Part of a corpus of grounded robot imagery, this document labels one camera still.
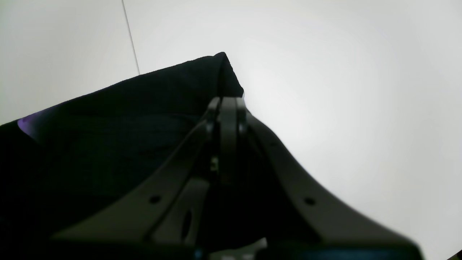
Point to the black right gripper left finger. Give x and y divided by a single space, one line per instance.
159 219

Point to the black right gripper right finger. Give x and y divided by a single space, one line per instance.
300 219

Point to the black T-shirt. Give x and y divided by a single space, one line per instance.
65 163

